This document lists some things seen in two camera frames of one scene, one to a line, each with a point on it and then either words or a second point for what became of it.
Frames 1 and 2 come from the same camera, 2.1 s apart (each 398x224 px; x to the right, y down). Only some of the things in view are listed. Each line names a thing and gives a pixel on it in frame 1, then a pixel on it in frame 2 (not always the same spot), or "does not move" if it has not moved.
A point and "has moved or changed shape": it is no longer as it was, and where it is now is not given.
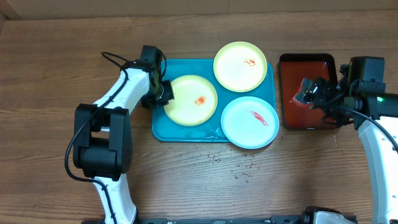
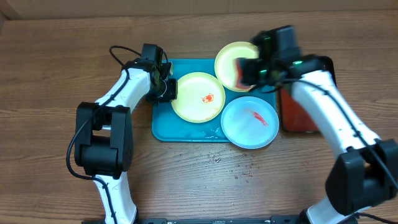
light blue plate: (249, 122) does not move
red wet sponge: (298, 98) has moved or changed shape
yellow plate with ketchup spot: (195, 100) has moved or changed shape
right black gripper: (315, 93) -> (247, 72)
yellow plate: (240, 66) does not move
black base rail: (301, 219) does not move
